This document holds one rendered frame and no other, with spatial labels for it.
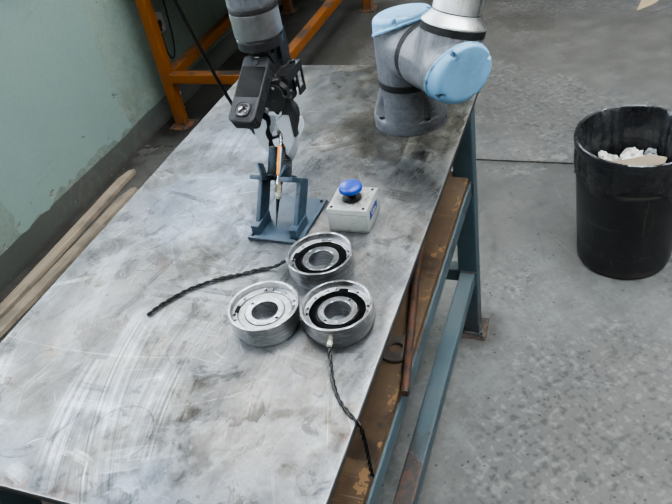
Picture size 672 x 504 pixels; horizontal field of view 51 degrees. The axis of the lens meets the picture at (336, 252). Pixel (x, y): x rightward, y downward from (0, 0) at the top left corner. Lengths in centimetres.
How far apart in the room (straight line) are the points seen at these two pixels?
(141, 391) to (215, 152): 64
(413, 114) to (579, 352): 94
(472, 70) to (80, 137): 211
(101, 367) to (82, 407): 7
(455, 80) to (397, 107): 20
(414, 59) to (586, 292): 116
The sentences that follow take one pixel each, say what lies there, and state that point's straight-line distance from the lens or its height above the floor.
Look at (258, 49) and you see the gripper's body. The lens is 110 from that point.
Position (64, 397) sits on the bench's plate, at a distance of 108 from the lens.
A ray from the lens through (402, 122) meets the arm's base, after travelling 142.
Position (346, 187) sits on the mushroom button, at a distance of 117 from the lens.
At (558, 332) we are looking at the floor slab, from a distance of 212.
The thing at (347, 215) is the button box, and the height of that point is 83.
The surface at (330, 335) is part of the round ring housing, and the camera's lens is 97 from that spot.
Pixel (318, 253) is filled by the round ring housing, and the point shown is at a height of 82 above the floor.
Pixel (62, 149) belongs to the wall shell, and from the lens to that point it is 302.
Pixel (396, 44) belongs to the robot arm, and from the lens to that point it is 135.
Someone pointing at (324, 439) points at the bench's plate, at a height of 80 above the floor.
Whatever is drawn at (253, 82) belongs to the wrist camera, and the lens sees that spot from 110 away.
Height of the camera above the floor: 151
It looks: 38 degrees down
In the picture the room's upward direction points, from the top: 11 degrees counter-clockwise
